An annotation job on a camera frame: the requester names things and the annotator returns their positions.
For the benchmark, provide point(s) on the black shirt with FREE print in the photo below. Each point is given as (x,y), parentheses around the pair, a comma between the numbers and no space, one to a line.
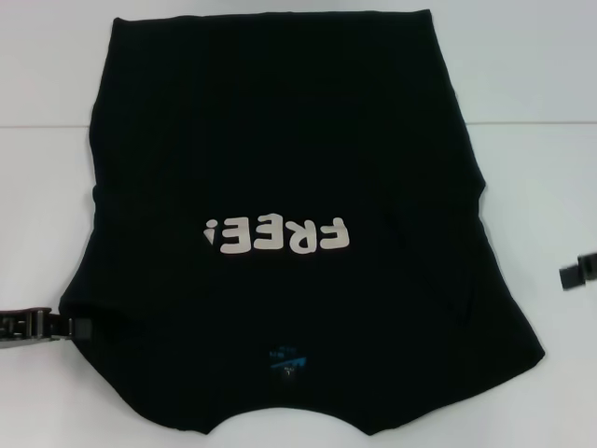
(280,140)

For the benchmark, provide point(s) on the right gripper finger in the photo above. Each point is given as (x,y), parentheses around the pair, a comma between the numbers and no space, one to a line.
(573,278)

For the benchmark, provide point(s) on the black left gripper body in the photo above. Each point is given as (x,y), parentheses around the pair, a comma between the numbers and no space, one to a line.
(14,329)

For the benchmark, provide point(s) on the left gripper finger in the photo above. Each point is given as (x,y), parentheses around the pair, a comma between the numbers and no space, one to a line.
(81,329)

